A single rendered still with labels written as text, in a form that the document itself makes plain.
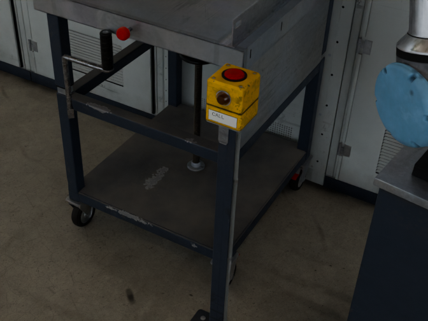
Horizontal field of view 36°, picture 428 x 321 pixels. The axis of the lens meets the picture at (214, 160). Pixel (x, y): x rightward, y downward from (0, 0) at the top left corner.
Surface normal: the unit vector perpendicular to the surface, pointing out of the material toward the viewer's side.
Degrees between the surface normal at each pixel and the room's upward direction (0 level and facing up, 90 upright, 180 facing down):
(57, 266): 0
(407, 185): 0
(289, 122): 90
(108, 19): 90
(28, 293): 0
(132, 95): 90
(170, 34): 90
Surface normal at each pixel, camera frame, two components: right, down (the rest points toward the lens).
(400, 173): 0.04, -0.79
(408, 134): -0.90, 0.29
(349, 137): -0.49, 0.51
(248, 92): 0.87, 0.32
